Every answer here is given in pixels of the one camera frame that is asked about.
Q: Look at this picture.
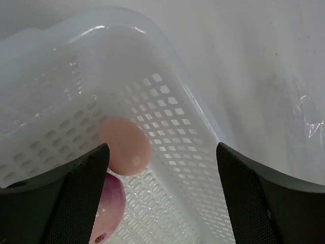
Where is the purple red onion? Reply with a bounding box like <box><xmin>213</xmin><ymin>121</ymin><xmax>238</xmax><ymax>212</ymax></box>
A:
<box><xmin>89</xmin><ymin>173</ymin><xmax>126</xmax><ymax>243</ymax></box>

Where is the white perforated plastic basket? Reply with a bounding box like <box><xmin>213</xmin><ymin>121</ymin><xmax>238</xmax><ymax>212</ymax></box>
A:
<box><xmin>1</xmin><ymin>7</ymin><xmax>235</xmax><ymax>243</ymax></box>

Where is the beige egg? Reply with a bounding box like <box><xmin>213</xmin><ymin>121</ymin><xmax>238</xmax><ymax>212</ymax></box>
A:
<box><xmin>99</xmin><ymin>117</ymin><xmax>152</xmax><ymax>176</ymax></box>

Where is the clear zip bag red zipper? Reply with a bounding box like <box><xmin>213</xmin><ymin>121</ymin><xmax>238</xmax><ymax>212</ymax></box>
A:
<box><xmin>286</xmin><ymin>76</ymin><xmax>325</xmax><ymax>143</ymax></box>

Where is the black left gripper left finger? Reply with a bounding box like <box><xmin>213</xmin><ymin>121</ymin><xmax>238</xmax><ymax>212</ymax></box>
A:
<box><xmin>1</xmin><ymin>144</ymin><xmax>110</xmax><ymax>243</ymax></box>

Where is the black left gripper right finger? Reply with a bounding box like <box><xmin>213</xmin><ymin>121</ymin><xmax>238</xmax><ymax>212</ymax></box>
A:
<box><xmin>216</xmin><ymin>142</ymin><xmax>324</xmax><ymax>243</ymax></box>

